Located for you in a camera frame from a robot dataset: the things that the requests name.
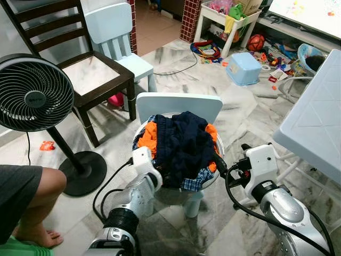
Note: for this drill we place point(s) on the blue plaid garment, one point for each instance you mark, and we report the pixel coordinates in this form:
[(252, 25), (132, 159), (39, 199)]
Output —
[(194, 181)]

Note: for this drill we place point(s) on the light blue child chair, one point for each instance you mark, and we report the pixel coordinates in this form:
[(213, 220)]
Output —
[(178, 104), (109, 26)]

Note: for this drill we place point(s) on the light grey folding table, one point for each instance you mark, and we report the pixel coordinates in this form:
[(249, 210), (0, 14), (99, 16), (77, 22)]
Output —
[(314, 117)]

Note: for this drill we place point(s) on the light blue plastic basin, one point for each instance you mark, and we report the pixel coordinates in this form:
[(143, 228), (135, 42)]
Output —
[(242, 69)]

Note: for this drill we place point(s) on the orange shirt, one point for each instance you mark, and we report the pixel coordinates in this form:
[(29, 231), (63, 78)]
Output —
[(148, 138)]

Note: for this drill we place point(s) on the colourful toy rings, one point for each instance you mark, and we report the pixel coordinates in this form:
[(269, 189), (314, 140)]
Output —
[(205, 50)]

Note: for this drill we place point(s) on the light blue round tub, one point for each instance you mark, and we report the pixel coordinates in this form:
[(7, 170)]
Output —
[(303, 50)]

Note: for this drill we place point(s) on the pink toy ball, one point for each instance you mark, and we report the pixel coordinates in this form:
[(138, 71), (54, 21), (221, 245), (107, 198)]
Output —
[(115, 100)]

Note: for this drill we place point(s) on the white toy shelf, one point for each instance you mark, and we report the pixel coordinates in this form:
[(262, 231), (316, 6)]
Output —
[(213, 16)]

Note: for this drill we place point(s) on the green toy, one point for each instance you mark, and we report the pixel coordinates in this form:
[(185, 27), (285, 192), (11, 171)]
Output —
[(237, 10)]

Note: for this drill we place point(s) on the cardboard box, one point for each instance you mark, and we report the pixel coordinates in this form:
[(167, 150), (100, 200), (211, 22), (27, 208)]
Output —
[(253, 6)]

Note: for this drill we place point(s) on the bright television screen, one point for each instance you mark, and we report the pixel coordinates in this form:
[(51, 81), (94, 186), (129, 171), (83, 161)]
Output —
[(309, 13)]

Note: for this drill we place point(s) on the small red toy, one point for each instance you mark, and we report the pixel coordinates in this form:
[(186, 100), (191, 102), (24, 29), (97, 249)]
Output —
[(47, 145)]

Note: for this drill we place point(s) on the black standing fan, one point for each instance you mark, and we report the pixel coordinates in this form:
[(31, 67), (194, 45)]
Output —
[(34, 96)]

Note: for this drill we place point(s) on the green plastic stool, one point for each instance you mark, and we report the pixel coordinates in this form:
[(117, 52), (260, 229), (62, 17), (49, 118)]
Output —
[(21, 249)]

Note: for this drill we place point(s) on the dark wooden chair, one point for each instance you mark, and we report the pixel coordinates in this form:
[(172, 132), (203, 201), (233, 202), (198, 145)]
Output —
[(48, 26)]

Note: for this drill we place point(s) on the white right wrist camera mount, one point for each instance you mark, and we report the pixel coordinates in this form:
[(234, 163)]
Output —
[(264, 162)]

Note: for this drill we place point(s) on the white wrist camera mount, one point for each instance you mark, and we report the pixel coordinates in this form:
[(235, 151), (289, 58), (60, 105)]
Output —
[(143, 160), (264, 162)]

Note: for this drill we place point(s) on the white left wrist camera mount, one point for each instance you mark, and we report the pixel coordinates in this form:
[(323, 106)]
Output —
[(143, 160)]

